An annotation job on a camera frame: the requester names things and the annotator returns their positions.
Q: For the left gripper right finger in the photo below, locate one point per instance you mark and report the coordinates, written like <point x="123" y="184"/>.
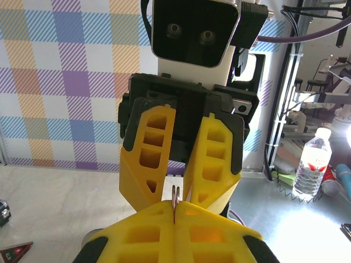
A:
<point x="214" y="246"/>

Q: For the black phone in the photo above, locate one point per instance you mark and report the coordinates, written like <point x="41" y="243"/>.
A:
<point x="346" y="230"/>

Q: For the dark vertical frame post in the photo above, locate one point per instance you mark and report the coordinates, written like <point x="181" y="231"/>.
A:
<point x="285" y="96"/>

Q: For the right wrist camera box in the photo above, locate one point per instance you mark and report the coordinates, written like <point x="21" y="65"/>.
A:
<point x="192" y="27"/>

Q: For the green sticky note pad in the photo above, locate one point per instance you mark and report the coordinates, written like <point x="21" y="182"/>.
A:
<point x="286" y="178"/>

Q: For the blue cylinder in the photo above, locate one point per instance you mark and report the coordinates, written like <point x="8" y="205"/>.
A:
<point x="344" y="175"/>

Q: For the clear plastic water bottle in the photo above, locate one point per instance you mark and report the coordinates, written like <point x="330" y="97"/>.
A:
<point x="312" y="164"/>

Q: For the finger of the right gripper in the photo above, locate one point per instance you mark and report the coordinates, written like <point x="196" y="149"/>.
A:
<point x="230" y="153"/>
<point x="134" y="175"/>

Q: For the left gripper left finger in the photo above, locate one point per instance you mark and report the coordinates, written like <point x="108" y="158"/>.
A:
<point x="142" y="246"/>

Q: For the black stool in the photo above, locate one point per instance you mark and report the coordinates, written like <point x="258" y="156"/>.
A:
<point x="316" y="83"/>

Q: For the clear plastic bag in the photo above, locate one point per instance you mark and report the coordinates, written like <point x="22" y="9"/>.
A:
<point x="175" y="197"/>

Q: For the grey microphone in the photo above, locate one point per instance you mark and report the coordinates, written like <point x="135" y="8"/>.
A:
<point x="330" y="187"/>

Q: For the red black triangle badge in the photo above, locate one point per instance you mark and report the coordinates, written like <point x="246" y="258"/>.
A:
<point x="13" y="253"/>

